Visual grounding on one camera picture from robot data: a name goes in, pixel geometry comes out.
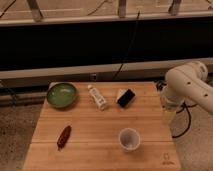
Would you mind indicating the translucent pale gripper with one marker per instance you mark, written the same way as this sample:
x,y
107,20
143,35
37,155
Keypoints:
x,y
168,114

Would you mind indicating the dark red dried pepper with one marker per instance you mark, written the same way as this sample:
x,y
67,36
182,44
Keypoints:
x,y
64,136

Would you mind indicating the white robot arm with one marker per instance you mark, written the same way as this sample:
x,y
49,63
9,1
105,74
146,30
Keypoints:
x,y
183,82

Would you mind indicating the green ceramic bowl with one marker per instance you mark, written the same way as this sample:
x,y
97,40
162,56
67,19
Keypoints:
x,y
62,95

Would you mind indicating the black and white sponge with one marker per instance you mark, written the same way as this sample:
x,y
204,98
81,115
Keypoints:
x,y
124,97

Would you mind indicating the wooden cutting board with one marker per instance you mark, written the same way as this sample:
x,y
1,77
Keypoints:
x,y
93,143

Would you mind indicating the white tube with label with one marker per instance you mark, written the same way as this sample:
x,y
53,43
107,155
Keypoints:
x,y
98,98

